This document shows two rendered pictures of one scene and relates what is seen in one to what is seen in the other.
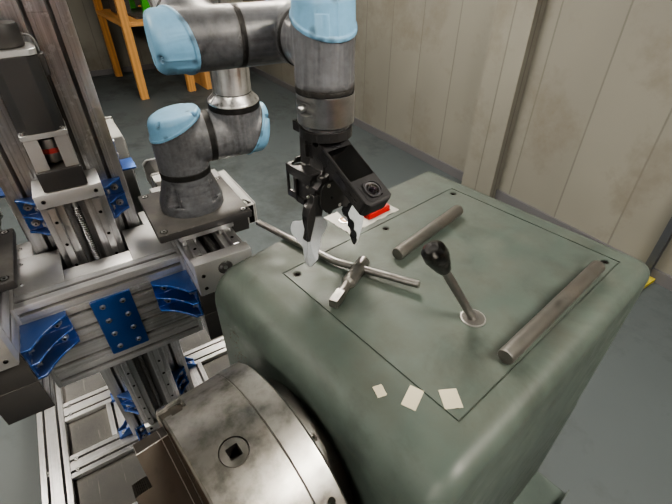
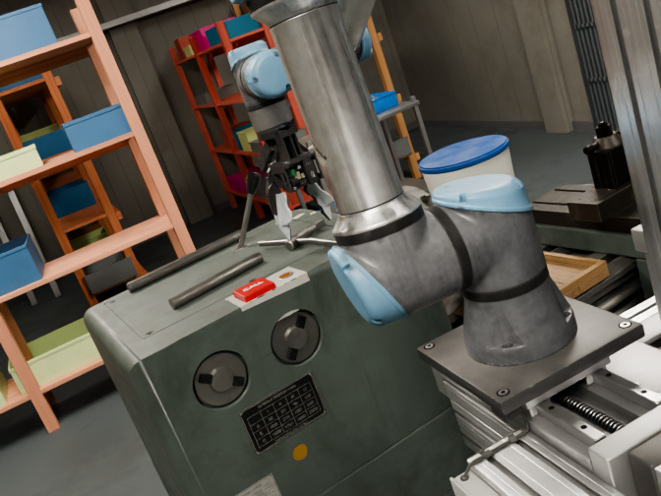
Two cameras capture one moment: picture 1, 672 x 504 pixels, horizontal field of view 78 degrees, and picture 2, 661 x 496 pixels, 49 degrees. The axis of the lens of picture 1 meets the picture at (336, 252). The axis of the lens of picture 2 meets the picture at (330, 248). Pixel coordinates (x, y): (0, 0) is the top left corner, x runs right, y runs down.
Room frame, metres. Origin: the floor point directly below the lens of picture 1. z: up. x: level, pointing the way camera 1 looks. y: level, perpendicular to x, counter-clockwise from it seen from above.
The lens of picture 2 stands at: (1.83, 0.43, 1.64)
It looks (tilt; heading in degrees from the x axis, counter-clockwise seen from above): 17 degrees down; 197
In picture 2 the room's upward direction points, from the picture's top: 20 degrees counter-clockwise
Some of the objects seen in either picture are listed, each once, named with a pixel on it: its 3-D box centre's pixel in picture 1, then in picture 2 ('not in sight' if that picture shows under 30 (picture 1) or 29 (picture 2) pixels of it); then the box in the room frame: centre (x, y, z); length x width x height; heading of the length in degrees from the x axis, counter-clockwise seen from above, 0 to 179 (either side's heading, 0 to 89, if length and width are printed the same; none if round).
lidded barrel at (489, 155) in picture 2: not in sight; (477, 203); (-2.45, 0.09, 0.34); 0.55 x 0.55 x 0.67
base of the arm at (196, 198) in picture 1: (188, 184); (511, 304); (0.92, 0.36, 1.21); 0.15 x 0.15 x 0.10
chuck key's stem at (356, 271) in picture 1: (349, 281); (306, 233); (0.49, -0.02, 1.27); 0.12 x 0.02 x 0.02; 154
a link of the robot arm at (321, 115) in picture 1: (323, 109); (272, 116); (0.55, 0.02, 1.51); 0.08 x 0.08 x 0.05
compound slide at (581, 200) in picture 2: not in sight; (611, 196); (-0.04, 0.60, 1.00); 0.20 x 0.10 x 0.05; 131
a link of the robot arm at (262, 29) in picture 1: (279, 32); (276, 71); (0.63, 0.08, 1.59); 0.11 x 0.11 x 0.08; 28
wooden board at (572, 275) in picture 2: not in sight; (510, 283); (0.10, 0.31, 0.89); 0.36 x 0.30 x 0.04; 41
